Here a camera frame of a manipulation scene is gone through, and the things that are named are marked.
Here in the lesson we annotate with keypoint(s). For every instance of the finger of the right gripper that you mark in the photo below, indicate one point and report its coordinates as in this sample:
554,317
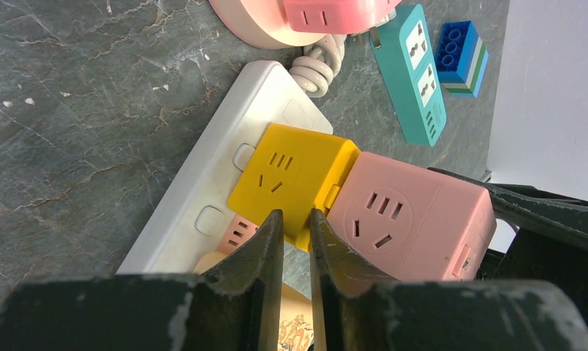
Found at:
562,218

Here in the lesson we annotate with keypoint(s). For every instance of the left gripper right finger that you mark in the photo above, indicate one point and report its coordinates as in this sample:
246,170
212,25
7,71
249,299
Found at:
358,307

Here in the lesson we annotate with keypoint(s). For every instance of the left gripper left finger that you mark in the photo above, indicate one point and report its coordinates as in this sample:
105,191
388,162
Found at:
234,305

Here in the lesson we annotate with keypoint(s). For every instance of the pink cube plug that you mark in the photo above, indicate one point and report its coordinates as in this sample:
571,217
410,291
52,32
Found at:
413,223

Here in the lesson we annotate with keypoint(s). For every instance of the yellow cube plug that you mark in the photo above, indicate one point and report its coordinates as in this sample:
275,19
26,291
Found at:
295,170

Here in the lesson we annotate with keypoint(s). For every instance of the beige cube plug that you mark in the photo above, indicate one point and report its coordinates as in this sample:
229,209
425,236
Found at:
296,330

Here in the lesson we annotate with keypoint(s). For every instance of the round pink socket base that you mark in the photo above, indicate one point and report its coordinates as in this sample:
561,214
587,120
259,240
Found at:
261,23

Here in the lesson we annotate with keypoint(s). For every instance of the white power strip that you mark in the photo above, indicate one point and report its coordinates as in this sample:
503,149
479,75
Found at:
192,217

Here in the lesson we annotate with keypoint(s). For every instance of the blue green toy block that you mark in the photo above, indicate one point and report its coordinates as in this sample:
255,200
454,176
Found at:
461,59

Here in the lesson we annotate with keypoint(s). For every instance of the teal power strip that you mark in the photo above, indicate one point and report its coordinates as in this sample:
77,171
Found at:
402,49

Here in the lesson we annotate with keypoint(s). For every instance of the pink adapter on round base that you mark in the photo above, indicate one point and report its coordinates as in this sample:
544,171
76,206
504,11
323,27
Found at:
337,16

